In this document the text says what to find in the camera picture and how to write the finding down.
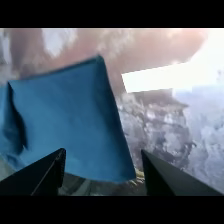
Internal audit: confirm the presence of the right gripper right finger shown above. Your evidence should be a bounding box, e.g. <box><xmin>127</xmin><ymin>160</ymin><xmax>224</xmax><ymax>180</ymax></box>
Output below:
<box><xmin>140</xmin><ymin>148</ymin><xmax>224</xmax><ymax>197</ymax></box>

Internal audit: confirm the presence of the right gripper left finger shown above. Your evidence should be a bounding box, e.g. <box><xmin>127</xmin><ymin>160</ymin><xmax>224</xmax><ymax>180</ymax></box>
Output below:
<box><xmin>0</xmin><ymin>147</ymin><xmax>67</xmax><ymax>197</ymax></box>

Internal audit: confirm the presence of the blue garment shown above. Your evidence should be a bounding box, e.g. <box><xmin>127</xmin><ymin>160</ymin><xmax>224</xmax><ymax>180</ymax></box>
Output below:
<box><xmin>0</xmin><ymin>54</ymin><xmax>137</xmax><ymax>185</ymax></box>

